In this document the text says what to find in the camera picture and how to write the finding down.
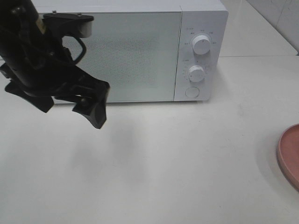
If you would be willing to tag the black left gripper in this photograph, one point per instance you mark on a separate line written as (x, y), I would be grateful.
(41, 67)

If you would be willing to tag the white microwave door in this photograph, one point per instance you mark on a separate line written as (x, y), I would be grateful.
(134, 49)

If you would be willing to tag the round white door button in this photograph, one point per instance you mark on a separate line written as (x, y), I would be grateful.
(192, 92)

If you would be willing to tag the white timer knob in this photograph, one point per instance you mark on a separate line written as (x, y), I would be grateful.
(196, 73)

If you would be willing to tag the pink round plate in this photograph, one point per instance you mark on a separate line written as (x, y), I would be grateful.
(288, 155)

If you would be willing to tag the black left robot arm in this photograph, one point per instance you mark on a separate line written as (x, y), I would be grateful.
(20, 17)

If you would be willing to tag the white microwave oven body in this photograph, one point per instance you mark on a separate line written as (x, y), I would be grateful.
(208, 17)

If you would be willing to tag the upper white power knob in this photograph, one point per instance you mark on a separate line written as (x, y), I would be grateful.
(201, 44)

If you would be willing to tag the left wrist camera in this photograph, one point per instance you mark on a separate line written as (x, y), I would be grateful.
(67, 24)

